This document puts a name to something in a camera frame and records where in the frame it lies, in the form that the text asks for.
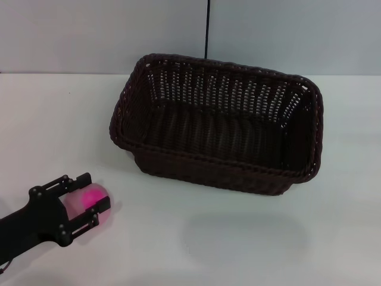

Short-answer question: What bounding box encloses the pink ball with magenta patch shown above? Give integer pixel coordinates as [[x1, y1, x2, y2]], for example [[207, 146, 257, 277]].
[[63, 179, 113, 229]]

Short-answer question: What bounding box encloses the dark brown woven basket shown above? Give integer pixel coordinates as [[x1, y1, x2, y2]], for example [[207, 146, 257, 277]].
[[110, 52, 324, 197]]

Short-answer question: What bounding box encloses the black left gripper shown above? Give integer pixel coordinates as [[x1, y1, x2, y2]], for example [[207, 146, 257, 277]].
[[17, 172, 111, 248]]

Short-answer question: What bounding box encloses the thin black cable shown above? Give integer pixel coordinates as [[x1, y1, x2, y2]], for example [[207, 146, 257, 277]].
[[204, 0, 211, 59]]

